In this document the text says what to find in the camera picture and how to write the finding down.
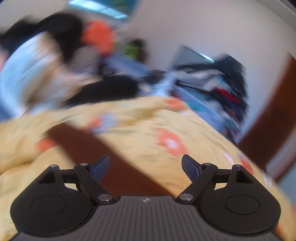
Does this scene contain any brown knit sweater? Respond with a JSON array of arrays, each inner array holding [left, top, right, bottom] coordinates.
[[47, 122, 173, 197]]

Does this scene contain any pile of mixed clothes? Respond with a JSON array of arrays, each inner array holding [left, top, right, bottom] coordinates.
[[170, 54, 248, 142]]

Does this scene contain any brown wooden door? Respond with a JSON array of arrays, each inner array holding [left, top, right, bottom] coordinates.
[[238, 55, 295, 170]]

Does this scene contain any yellow carrot print bedspread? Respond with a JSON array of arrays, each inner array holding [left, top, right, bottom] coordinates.
[[1, 97, 295, 240]]

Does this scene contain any black garment on bed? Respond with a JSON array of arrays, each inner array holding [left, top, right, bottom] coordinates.
[[65, 75, 139, 106]]

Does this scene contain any light blue quilted blanket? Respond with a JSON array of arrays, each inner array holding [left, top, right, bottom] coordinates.
[[104, 55, 225, 133]]

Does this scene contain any grey framed panel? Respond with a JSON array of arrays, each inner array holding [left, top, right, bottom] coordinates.
[[168, 45, 214, 69]]

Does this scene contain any green plastic chair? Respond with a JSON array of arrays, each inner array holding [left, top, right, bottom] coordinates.
[[125, 44, 140, 60]]

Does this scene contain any orange plastic bag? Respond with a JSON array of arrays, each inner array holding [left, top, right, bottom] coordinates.
[[80, 20, 115, 56]]

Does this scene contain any lotus flower wall poster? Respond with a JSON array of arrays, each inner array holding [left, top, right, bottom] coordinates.
[[68, 0, 139, 20]]

